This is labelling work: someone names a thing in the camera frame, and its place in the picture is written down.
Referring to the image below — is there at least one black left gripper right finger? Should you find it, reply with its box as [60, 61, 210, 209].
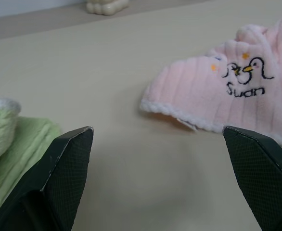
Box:
[222, 125, 282, 231]

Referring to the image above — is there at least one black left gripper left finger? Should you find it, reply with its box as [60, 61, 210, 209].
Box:
[0, 126, 94, 231]

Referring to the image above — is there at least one light green ribbed towel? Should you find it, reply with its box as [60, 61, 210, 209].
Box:
[0, 97, 63, 205]

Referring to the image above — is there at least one pink swan embroidered towel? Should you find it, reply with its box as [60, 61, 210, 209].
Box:
[139, 13, 282, 147]

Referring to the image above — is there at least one cream ceramic figurine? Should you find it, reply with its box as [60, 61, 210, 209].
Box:
[86, 0, 129, 16]

